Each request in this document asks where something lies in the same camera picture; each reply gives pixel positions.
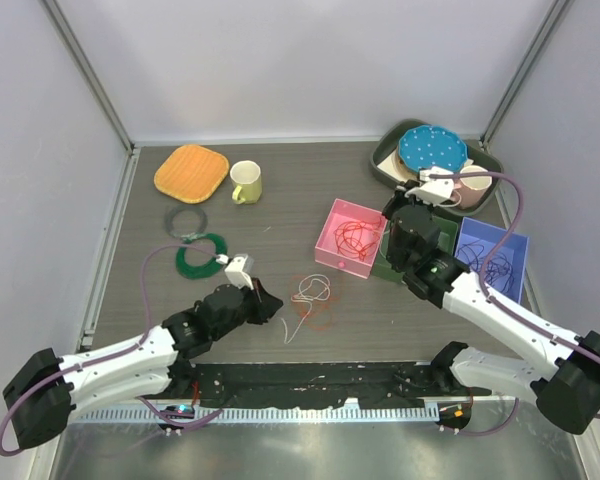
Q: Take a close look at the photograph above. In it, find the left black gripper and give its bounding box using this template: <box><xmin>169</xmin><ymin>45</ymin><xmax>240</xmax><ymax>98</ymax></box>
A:
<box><xmin>211</xmin><ymin>277</ymin><xmax>282</xmax><ymax>341</ymax></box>

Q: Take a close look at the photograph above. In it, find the orange cable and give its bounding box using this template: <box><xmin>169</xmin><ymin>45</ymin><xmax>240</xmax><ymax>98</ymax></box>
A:
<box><xmin>332</xmin><ymin>214</ymin><xmax>384</xmax><ymax>261</ymax></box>
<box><xmin>289</xmin><ymin>274</ymin><xmax>341</xmax><ymax>332</ymax></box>

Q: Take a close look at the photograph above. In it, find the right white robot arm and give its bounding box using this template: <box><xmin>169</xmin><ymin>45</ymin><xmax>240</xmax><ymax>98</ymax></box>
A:
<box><xmin>382</xmin><ymin>188</ymin><xmax>600</xmax><ymax>435</ymax></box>

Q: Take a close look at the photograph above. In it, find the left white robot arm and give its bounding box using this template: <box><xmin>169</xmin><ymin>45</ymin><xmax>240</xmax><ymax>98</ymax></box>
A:
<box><xmin>0</xmin><ymin>281</ymin><xmax>283</xmax><ymax>451</ymax></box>

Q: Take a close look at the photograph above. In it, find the green drawer box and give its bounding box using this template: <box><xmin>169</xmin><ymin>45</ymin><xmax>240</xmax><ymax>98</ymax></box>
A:
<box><xmin>371</xmin><ymin>214</ymin><xmax>458</xmax><ymax>283</ymax></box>

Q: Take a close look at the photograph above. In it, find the pink drawer box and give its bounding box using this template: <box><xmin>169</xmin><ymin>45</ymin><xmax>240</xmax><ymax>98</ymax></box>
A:
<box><xmin>314</xmin><ymin>198</ymin><xmax>387</xmax><ymax>279</ymax></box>

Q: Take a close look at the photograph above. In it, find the pink mug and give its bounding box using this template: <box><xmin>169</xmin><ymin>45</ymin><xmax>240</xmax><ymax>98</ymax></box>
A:
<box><xmin>455</xmin><ymin>175</ymin><xmax>492</xmax><ymax>209</ymax></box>

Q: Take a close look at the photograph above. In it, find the white square board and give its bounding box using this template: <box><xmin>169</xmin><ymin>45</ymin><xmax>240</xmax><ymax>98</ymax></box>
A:
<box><xmin>378</xmin><ymin>150</ymin><xmax>460</xmax><ymax>208</ymax></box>

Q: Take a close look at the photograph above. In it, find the blue dotted plate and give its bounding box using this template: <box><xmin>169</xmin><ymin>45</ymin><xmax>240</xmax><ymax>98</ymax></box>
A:
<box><xmin>397</xmin><ymin>125</ymin><xmax>468</xmax><ymax>173</ymax></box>

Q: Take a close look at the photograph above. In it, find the dark green tray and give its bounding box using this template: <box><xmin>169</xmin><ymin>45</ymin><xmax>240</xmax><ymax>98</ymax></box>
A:
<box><xmin>369</xmin><ymin>118</ymin><xmax>504</xmax><ymax>219</ymax></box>

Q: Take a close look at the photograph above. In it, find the blue drawer box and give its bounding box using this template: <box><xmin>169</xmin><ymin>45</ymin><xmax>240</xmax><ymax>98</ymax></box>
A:
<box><xmin>455</xmin><ymin>217</ymin><xmax>529</xmax><ymax>303</ymax></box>

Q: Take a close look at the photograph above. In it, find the yellow-green mug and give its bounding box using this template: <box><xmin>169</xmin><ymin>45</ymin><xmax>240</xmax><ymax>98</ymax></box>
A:
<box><xmin>229</xmin><ymin>160</ymin><xmax>262</xmax><ymax>205</ymax></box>

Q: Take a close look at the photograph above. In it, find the orange square plate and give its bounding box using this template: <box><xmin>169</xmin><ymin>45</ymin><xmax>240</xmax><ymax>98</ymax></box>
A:
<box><xmin>153</xmin><ymin>144</ymin><xmax>229</xmax><ymax>204</ymax></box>

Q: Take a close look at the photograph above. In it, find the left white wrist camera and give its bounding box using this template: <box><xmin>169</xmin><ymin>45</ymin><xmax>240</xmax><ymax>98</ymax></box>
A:
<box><xmin>215</xmin><ymin>253</ymin><xmax>254</xmax><ymax>290</ymax></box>

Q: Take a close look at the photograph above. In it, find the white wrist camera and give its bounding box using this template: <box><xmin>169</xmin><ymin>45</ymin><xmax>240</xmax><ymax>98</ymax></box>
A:
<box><xmin>406</xmin><ymin>167</ymin><xmax>457</xmax><ymax>206</ymax></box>
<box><xmin>215</xmin><ymin>253</ymin><xmax>254</xmax><ymax>290</ymax></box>

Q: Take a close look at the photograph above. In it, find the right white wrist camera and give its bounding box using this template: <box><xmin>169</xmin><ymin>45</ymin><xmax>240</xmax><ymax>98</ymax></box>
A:
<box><xmin>406</xmin><ymin>167</ymin><xmax>457</xmax><ymax>206</ymax></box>

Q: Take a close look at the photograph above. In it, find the green wire coil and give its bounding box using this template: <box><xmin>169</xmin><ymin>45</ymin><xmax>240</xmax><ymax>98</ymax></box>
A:
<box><xmin>174</xmin><ymin>233</ymin><xmax>230</xmax><ymax>280</ymax></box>

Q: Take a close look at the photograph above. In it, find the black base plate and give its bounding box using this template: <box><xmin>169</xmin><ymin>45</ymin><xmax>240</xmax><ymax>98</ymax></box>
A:
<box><xmin>152</xmin><ymin>360</ymin><xmax>491</xmax><ymax>409</ymax></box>

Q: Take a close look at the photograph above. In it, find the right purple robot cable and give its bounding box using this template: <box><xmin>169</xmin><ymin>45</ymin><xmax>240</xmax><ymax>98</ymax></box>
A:
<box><xmin>427</xmin><ymin>170</ymin><xmax>600</xmax><ymax>421</ymax></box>

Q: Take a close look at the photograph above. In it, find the grey wire coil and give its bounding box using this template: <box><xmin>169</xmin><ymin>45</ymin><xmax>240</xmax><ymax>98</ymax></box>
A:
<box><xmin>164</xmin><ymin>204</ymin><xmax>209</xmax><ymax>239</ymax></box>

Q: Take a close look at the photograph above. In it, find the white cable duct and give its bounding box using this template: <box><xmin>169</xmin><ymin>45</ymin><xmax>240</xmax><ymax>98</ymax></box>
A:
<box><xmin>77</xmin><ymin>403</ymin><xmax>439</xmax><ymax>424</ymax></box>

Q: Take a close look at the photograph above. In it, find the right aluminium frame post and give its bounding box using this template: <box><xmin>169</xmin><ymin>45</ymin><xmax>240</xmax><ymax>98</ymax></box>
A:
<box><xmin>480</xmin><ymin>0</ymin><xmax>574</xmax><ymax>148</ymax></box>

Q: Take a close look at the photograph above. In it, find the aluminium frame post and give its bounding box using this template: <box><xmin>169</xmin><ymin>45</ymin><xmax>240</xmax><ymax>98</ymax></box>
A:
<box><xmin>39</xmin><ymin>0</ymin><xmax>134</xmax><ymax>154</ymax></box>
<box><xmin>480</xmin><ymin>0</ymin><xmax>574</xmax><ymax>148</ymax></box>

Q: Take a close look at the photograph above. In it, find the left aluminium frame post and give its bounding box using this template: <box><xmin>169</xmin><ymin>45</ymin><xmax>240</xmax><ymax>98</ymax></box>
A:
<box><xmin>39</xmin><ymin>0</ymin><xmax>134</xmax><ymax>154</ymax></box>

